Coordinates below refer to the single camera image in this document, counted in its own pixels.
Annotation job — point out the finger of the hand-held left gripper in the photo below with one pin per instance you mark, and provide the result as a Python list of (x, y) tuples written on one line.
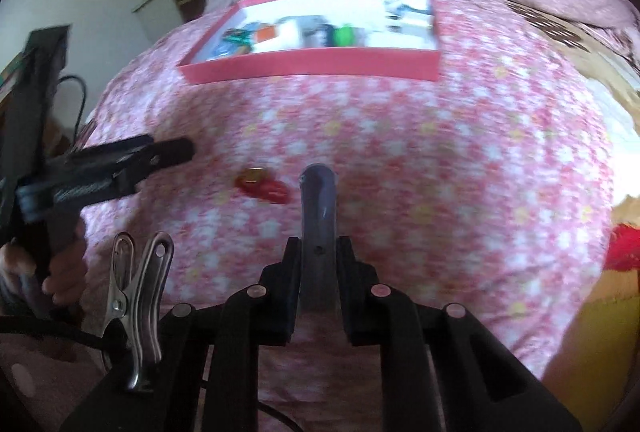
[(130, 160)]

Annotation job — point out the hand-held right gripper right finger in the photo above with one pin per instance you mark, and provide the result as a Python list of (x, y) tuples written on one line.
[(349, 292)]

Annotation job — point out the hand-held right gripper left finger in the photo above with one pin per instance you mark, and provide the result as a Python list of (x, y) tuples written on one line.
[(291, 292)]

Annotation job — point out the grey cylindrical object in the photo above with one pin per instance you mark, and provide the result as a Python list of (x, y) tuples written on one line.
[(319, 212)]

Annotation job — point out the pink cardboard box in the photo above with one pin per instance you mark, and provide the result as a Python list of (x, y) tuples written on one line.
[(310, 65)]

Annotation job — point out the person's left hand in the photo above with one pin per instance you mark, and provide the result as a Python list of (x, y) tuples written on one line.
[(67, 272)]

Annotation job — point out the stack of books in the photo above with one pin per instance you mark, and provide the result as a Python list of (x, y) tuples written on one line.
[(9, 77)]

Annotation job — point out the steel spring clamp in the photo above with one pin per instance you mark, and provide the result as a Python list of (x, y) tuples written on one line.
[(145, 292)]

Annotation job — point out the pink floral bedsheet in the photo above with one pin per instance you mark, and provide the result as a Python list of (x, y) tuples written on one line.
[(425, 172)]

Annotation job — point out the black and white figure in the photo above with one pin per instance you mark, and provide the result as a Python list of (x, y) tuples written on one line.
[(400, 8)]

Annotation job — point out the beige cartoon blanket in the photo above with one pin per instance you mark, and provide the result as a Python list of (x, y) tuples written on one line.
[(620, 152)]

